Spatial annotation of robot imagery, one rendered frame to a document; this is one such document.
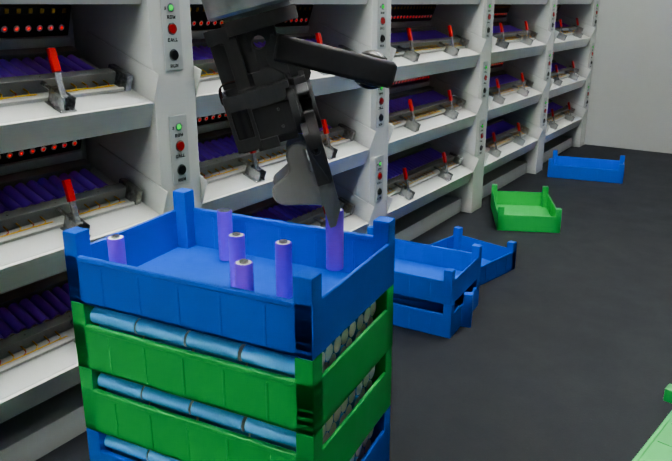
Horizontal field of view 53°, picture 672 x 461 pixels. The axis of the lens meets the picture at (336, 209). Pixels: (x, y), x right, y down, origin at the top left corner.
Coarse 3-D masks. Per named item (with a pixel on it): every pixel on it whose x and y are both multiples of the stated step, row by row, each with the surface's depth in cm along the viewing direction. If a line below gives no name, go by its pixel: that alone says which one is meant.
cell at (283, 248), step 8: (280, 240) 72; (288, 240) 73; (280, 248) 72; (288, 248) 72; (280, 256) 72; (288, 256) 72; (280, 264) 72; (288, 264) 72; (280, 272) 72; (288, 272) 73; (280, 280) 73; (288, 280) 73; (280, 288) 73; (288, 288) 73; (280, 296) 73; (288, 296) 73
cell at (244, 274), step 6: (240, 264) 66; (246, 264) 66; (252, 264) 66; (240, 270) 66; (246, 270) 66; (252, 270) 67; (240, 276) 66; (246, 276) 66; (252, 276) 67; (240, 282) 66; (246, 282) 66; (252, 282) 67; (240, 288) 67; (246, 288) 67; (252, 288) 67
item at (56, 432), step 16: (80, 384) 123; (48, 400) 118; (64, 400) 118; (80, 400) 118; (16, 416) 114; (32, 416) 114; (48, 416) 114; (64, 416) 114; (80, 416) 116; (0, 432) 109; (16, 432) 109; (32, 432) 109; (48, 432) 111; (64, 432) 114; (80, 432) 117; (0, 448) 105; (16, 448) 107; (32, 448) 109; (48, 448) 112
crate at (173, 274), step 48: (192, 192) 88; (144, 240) 83; (192, 240) 89; (384, 240) 75; (96, 288) 72; (144, 288) 68; (192, 288) 66; (336, 288) 64; (384, 288) 76; (240, 336) 64; (288, 336) 62; (336, 336) 65
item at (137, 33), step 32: (96, 32) 118; (128, 32) 113; (160, 32) 112; (160, 64) 113; (192, 64) 119; (160, 96) 115; (192, 96) 121; (160, 128) 116; (192, 128) 122; (128, 160) 121; (160, 160) 117; (192, 160) 123
